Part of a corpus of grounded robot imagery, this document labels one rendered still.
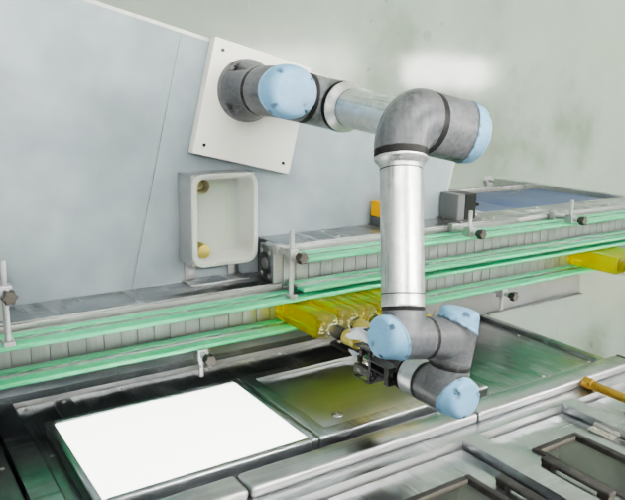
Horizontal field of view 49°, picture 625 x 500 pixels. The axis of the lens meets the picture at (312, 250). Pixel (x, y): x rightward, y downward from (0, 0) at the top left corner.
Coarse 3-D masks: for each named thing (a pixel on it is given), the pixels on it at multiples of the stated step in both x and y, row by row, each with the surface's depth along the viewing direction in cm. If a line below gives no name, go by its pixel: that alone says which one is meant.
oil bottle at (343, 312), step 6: (312, 300) 171; (318, 300) 170; (324, 300) 171; (330, 300) 171; (336, 300) 171; (318, 306) 169; (324, 306) 167; (330, 306) 166; (336, 306) 166; (342, 306) 166; (348, 306) 166; (336, 312) 163; (342, 312) 162; (348, 312) 162; (354, 312) 163; (342, 318) 162; (348, 318) 162; (342, 324) 162
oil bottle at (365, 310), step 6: (342, 294) 177; (342, 300) 172; (348, 300) 172; (354, 300) 172; (360, 300) 172; (354, 306) 167; (360, 306) 167; (366, 306) 167; (372, 306) 168; (360, 312) 165; (366, 312) 165; (372, 312) 166; (366, 318) 165
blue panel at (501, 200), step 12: (492, 192) 290; (504, 192) 291; (516, 192) 292; (528, 192) 293; (540, 192) 294; (552, 192) 294; (564, 192) 295; (480, 204) 258; (492, 204) 258; (504, 204) 259; (516, 204) 260; (528, 204) 260; (540, 204) 261
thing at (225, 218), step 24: (192, 192) 161; (216, 192) 172; (240, 192) 175; (192, 216) 162; (216, 216) 174; (240, 216) 176; (192, 240) 164; (216, 240) 175; (240, 240) 177; (216, 264) 168
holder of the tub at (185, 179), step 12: (180, 180) 167; (192, 180) 162; (180, 192) 168; (180, 204) 168; (180, 216) 169; (180, 228) 170; (180, 240) 171; (180, 252) 172; (192, 264) 166; (228, 264) 179; (192, 276) 174; (216, 276) 178; (228, 276) 178; (240, 276) 178
